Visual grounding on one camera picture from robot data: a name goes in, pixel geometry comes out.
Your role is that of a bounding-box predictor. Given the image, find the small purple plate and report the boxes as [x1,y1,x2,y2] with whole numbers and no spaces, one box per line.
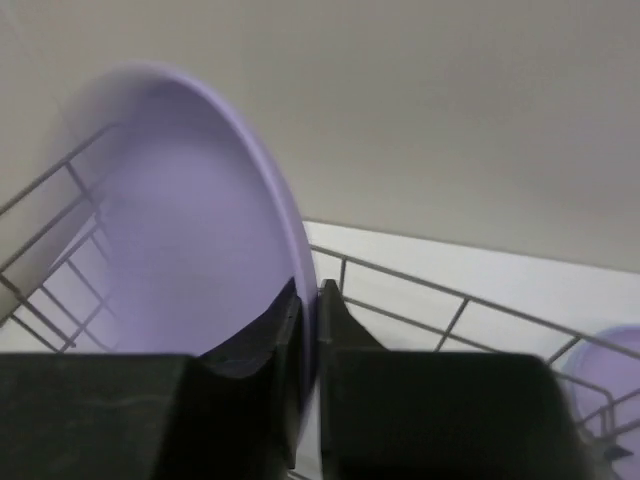
[561,341,639,450]

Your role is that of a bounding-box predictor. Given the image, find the large purple plate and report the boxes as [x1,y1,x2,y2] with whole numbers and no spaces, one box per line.
[65,63,317,442]

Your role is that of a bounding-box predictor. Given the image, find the grey wire dish rack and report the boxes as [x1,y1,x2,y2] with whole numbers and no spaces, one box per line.
[1,135,639,479]

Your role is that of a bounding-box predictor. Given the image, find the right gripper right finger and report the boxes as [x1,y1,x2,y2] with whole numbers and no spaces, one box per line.
[318,280,592,479]

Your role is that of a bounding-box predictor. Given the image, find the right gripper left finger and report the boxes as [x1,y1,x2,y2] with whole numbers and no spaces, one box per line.
[1,283,303,479]

